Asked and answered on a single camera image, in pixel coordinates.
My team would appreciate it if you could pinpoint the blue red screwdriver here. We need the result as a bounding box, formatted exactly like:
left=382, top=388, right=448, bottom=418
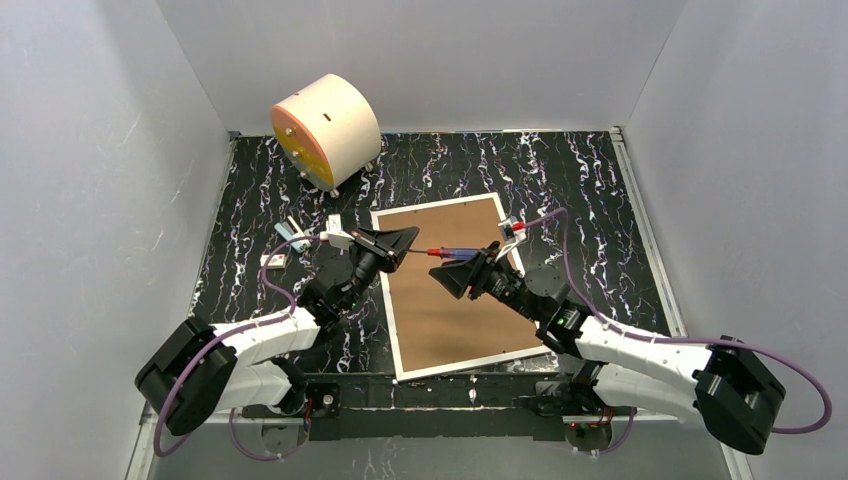
left=409, top=247, right=479, bottom=261

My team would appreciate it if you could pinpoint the white picture frame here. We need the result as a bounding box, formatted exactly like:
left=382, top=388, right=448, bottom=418
left=371, top=193, right=548, bottom=381

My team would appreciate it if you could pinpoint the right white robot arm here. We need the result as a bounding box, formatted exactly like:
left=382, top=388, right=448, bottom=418
left=429, top=247, right=786, bottom=455

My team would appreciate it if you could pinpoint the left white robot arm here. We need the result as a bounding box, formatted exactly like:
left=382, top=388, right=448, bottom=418
left=134, top=226, right=420, bottom=436

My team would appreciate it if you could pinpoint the white staple box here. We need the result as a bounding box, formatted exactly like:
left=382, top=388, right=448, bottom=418
left=260, top=254, right=286, bottom=269

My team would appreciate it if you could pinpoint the light blue stapler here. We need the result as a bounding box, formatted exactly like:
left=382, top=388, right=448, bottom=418
left=274, top=222, right=312, bottom=254

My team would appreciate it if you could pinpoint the cylindrical beige drawer cabinet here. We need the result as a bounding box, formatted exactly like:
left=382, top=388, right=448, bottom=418
left=270, top=74, right=382, bottom=198

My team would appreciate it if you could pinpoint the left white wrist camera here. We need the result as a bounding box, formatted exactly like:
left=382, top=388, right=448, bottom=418
left=319, top=214, right=354, bottom=251

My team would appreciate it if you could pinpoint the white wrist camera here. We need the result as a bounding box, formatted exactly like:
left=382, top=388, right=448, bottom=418
left=319, top=214, right=354, bottom=251
left=496, top=217, right=527, bottom=260

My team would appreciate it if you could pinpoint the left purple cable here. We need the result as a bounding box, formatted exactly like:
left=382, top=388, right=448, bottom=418
left=153, top=237, right=326, bottom=460

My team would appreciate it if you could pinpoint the purple cable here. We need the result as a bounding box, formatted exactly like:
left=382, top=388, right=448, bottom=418
left=153, top=237, right=326, bottom=460
left=513, top=207, right=833, bottom=458

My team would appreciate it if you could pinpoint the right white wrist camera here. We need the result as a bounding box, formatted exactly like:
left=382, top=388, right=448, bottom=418
left=496, top=217, right=527, bottom=260

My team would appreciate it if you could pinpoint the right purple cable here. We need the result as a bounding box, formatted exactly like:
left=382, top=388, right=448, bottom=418
left=513, top=207, right=833, bottom=458

